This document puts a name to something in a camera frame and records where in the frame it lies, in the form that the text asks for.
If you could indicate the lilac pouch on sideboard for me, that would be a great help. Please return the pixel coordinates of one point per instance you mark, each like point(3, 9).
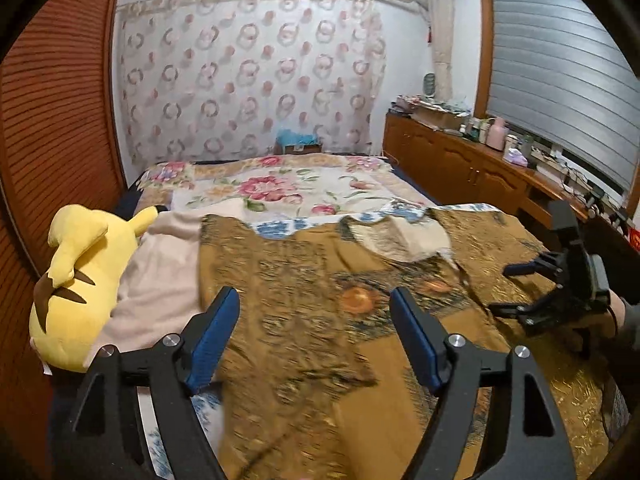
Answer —
point(514, 157)

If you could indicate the blue floral white sheet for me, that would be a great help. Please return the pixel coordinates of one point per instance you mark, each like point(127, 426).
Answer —
point(208, 406)

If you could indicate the cardboard box on sideboard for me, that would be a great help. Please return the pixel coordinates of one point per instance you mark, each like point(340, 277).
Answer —
point(438, 118)

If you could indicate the long wooden sideboard cabinet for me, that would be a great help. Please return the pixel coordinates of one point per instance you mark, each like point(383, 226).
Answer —
point(450, 170)

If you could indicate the cream lace side curtain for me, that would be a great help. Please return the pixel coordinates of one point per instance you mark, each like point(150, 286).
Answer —
point(442, 27)

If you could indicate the floral bed blanket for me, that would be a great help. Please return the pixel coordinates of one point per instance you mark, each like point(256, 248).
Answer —
point(277, 187)

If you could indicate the grey window blind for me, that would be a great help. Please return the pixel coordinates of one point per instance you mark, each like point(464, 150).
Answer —
point(557, 73)

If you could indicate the pink circle patterned curtain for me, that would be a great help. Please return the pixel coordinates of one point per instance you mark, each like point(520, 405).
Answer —
point(228, 79)

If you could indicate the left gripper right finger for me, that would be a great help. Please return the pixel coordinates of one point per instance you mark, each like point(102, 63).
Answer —
point(524, 437)

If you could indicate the person's right hand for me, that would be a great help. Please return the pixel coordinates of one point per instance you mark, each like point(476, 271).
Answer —
point(618, 309)

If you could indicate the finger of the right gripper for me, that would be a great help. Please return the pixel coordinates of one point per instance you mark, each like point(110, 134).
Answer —
point(536, 318)
point(550, 265)

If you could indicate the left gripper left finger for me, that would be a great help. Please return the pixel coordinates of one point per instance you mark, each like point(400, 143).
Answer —
point(103, 437)

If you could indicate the gold patterned garment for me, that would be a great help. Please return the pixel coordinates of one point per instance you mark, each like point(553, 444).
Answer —
point(315, 384)

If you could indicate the small grey desk fan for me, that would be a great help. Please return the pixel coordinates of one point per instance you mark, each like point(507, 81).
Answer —
point(429, 85)

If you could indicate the pink thermos bottle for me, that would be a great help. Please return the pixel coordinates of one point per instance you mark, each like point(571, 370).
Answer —
point(497, 132)

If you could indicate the brown box with teal cloth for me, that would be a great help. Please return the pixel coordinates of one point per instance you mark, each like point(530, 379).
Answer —
point(289, 142)

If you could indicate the yellow Pikachu plush toy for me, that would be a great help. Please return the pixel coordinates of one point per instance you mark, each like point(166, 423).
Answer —
point(76, 295)

